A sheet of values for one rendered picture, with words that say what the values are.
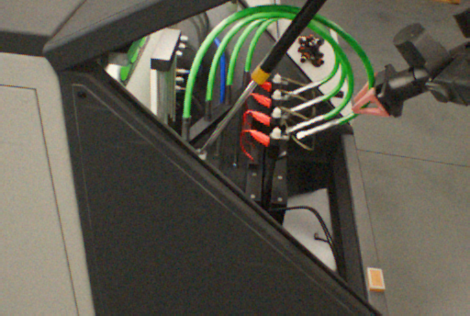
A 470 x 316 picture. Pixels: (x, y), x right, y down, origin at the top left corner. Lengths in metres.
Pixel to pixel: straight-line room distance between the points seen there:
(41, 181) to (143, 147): 0.18
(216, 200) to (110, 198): 0.16
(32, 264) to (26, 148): 0.27
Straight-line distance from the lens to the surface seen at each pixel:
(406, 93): 0.97
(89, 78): 0.64
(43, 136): 0.73
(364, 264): 1.11
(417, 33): 0.91
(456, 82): 0.86
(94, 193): 0.76
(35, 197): 0.81
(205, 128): 1.13
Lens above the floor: 1.77
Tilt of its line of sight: 38 degrees down
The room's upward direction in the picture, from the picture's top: 7 degrees clockwise
